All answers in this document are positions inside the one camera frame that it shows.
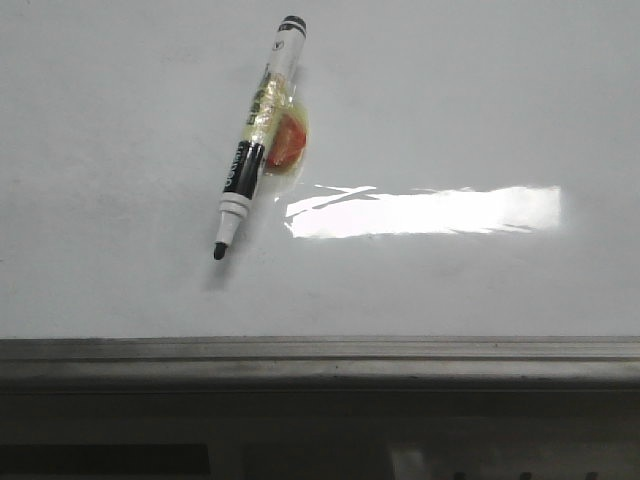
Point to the white whiteboard with aluminium frame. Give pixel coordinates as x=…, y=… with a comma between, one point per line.
x=452, y=197

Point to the black whiteboard marker with tape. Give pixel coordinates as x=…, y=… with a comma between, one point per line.
x=272, y=97

